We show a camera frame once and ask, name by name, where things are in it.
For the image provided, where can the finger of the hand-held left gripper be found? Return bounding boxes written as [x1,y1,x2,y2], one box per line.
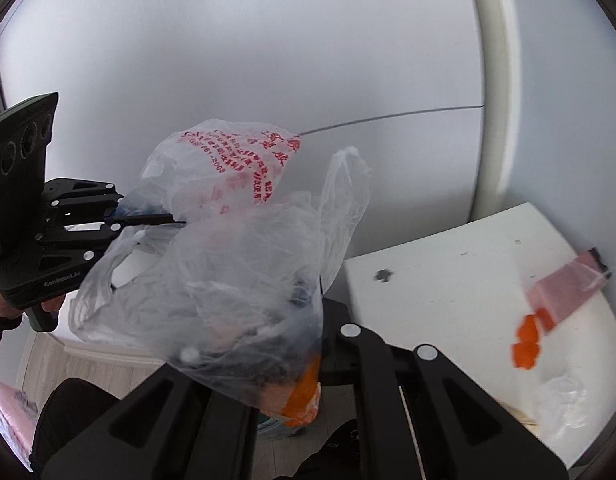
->
[34,214,187,265]
[42,176,141,223]

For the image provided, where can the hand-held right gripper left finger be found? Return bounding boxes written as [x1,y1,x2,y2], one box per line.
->
[40,355,261,480]

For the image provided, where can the white plastic wrap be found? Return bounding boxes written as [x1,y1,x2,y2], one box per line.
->
[535,375,589,433]

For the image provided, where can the white wall trim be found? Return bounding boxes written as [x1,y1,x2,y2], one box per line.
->
[463,0,528,223]

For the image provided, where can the pink satin cloth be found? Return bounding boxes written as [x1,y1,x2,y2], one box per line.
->
[0,379,39,467]

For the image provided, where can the person's left hand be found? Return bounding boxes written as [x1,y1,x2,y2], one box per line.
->
[0,282,64,321]

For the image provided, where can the person's dark trouser leg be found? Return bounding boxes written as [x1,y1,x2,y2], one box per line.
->
[293,420,361,480]
[30,379,122,480]

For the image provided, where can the clear plastic bag red print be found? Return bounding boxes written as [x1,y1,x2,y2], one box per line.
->
[69,118,373,429]

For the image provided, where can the pink plastic wrapper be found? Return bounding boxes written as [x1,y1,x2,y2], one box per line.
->
[525,247,614,333]

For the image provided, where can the white bedside table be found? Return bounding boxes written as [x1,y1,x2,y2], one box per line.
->
[344,202,616,467]

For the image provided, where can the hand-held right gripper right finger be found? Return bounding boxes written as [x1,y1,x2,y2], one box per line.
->
[320,301,571,480]

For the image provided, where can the large orange peel piece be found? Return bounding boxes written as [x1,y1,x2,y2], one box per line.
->
[280,355,322,428]

